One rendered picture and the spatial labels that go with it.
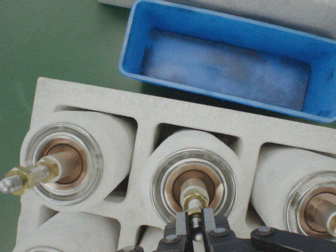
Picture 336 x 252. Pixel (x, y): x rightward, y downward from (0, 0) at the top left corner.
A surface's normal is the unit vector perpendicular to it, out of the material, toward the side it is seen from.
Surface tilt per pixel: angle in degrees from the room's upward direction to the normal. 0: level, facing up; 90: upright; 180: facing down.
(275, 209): 43
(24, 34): 0
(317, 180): 4
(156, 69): 0
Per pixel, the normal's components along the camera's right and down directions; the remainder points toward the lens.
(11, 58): -0.07, 0.04
